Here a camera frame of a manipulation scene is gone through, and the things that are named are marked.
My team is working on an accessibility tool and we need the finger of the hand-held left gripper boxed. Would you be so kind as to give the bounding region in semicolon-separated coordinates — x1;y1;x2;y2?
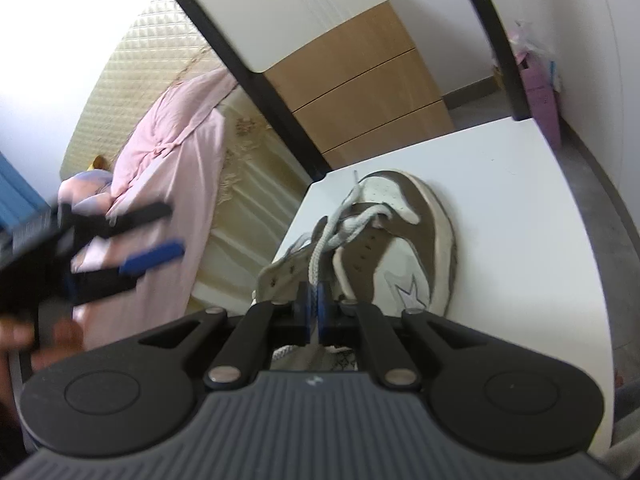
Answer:
57;201;173;241
62;240;187;307

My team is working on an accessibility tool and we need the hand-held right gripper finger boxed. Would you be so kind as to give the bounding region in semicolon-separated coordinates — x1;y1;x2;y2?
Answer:
139;281;317;392
317;281;484;391

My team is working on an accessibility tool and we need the grey white shoelace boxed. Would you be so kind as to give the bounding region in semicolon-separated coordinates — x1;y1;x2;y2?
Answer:
285;172;396;356

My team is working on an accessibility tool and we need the brown and white sneaker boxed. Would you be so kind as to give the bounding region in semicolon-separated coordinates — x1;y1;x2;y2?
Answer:
250;170;458;373

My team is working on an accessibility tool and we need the person's left hand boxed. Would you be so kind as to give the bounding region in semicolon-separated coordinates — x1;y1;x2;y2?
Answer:
0;319;87;411

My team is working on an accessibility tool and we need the purple peach cloth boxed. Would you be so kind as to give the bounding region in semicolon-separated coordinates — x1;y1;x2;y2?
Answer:
56;170;117;211

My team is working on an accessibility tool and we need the pink cloth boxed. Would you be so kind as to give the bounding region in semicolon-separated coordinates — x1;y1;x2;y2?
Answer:
70;67;241;351

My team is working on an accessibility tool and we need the blue curtain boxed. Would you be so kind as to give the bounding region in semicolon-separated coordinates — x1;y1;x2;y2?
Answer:
0;152;51;241

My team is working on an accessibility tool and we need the bed with pink bedding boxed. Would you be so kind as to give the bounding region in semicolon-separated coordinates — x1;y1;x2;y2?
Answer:
60;0;313;311

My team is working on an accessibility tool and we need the wooden drawer cabinet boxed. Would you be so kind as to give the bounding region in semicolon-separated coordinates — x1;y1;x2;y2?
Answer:
264;1;455;171

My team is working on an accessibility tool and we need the pink cardboard box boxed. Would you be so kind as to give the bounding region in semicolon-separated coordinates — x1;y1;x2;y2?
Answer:
492;35;563;150

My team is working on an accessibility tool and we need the clear plastic bag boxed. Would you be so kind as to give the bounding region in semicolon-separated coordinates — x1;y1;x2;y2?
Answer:
510;20;546;61

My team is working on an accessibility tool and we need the white chair with black frame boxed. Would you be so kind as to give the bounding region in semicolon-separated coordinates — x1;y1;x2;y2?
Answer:
142;0;616;461

